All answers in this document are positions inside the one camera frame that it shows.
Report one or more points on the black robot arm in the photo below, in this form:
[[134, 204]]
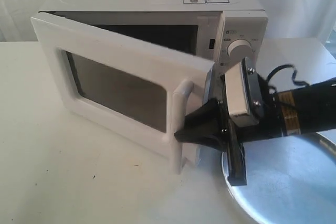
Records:
[[306, 108]]

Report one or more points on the upper white control knob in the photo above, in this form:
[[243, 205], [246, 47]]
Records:
[[240, 49]]

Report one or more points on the round stainless steel tray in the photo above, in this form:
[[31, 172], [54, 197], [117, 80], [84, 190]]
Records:
[[289, 179]]

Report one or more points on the white microwave door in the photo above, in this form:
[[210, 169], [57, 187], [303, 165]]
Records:
[[136, 89]]

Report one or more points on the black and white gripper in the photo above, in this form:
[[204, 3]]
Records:
[[238, 108]]

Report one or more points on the white microwave oven body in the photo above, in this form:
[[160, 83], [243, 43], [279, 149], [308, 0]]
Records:
[[203, 28]]

